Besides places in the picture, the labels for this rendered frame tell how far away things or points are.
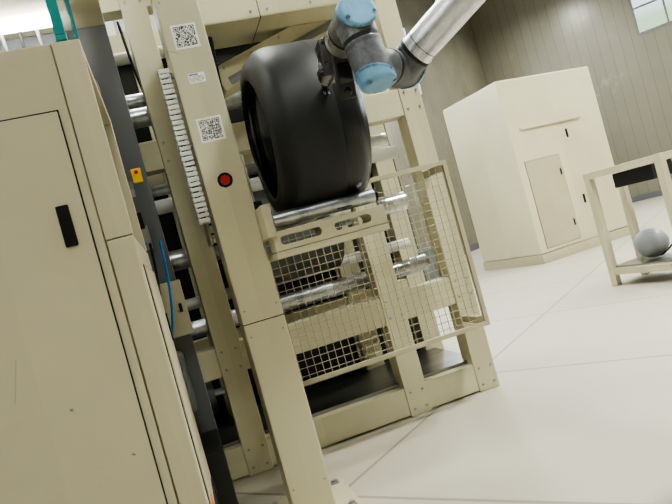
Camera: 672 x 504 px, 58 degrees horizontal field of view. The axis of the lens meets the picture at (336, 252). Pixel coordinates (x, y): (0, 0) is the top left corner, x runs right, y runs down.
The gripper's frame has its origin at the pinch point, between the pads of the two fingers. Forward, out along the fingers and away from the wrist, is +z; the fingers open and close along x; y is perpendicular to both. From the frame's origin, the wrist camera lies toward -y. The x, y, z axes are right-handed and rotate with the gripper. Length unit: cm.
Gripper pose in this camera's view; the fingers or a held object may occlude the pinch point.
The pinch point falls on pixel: (327, 85)
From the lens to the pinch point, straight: 179.9
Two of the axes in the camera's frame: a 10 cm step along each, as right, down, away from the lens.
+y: -2.9, -9.5, 1.0
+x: -9.3, 2.6, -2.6
